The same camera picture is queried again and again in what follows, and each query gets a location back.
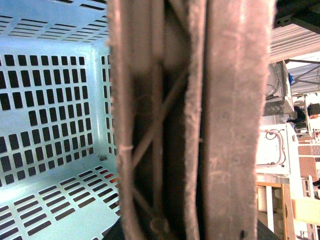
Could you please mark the left gripper brown left finger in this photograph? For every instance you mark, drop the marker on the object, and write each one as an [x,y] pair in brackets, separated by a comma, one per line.
[155,74]

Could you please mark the left gripper brown right finger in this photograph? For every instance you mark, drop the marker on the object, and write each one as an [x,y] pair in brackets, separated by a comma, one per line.
[235,72]

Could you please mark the light blue plastic basket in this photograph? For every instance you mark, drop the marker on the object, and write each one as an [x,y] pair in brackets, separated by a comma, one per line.
[58,178]

